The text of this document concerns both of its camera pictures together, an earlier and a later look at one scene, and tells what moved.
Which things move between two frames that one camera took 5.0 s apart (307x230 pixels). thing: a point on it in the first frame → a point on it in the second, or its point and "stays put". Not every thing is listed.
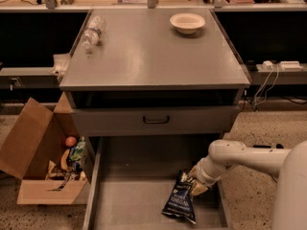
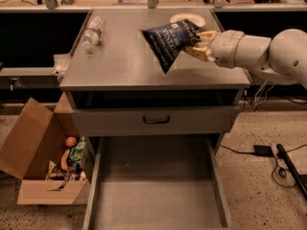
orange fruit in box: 70,141 stays put
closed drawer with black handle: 156,122 stays put
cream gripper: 202,174 → 224,48
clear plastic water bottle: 94,32 stays put
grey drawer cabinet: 146,77 stays put
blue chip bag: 180,203 → 168,41
